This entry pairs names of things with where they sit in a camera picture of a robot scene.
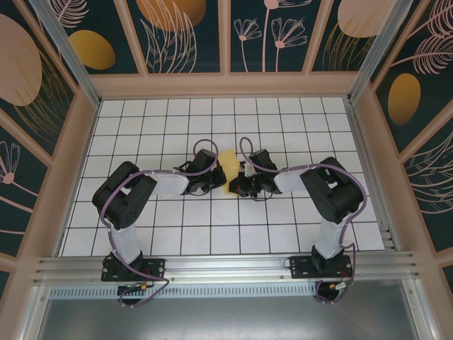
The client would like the grey metal panel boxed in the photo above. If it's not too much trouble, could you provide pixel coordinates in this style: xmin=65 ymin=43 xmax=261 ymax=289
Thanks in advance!
xmin=33 ymin=297 xmax=422 ymax=340

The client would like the aluminium corner post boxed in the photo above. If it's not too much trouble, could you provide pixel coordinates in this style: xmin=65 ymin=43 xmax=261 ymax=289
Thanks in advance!
xmin=30 ymin=0 xmax=102 ymax=107
xmin=348 ymin=0 xmax=413 ymax=103

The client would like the slotted grey cable duct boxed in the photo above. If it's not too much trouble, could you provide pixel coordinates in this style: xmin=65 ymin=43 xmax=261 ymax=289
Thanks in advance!
xmin=47 ymin=285 xmax=408 ymax=299

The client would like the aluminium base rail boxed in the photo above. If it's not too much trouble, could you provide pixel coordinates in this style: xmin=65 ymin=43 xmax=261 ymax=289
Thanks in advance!
xmin=33 ymin=251 xmax=424 ymax=284

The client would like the yellow square paper sheet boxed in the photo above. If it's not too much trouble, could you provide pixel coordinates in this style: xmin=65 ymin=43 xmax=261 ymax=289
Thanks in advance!
xmin=218 ymin=150 xmax=241 ymax=198

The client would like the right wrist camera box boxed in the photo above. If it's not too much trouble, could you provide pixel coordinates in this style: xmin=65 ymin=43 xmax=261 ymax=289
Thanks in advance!
xmin=242 ymin=161 xmax=258 ymax=181

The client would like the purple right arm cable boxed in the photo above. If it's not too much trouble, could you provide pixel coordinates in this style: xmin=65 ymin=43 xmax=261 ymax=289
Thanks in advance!
xmin=239 ymin=136 xmax=369 ymax=306

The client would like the aluminium side rail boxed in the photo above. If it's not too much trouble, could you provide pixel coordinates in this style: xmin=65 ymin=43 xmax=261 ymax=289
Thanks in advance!
xmin=345 ymin=101 xmax=401 ymax=252

